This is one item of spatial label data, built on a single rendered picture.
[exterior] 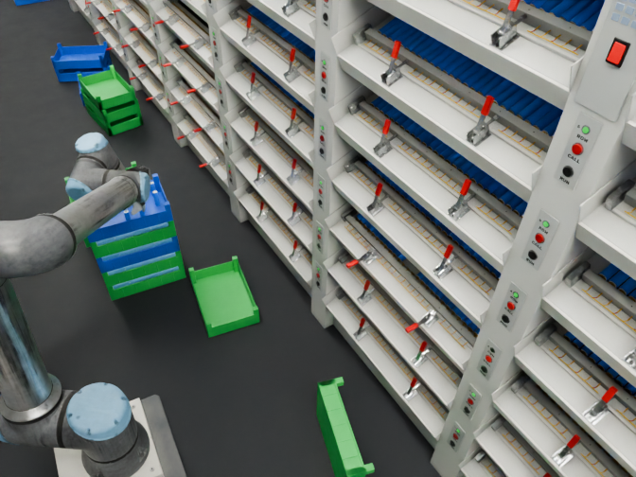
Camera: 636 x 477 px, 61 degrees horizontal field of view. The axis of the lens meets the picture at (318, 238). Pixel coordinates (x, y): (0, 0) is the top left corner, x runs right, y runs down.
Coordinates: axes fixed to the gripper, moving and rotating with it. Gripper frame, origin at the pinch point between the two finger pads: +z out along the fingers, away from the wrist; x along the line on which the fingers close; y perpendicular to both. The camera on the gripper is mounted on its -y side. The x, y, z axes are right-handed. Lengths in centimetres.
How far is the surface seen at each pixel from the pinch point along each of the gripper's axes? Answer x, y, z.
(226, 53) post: 5, -56, -28
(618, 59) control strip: 130, -18, -96
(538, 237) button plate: 129, -10, -64
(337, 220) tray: 70, -24, -10
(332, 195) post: 69, -25, -21
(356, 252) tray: 82, -17, -10
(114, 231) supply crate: -2.1, 12.5, 1.3
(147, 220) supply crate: 3.7, 2.6, 3.1
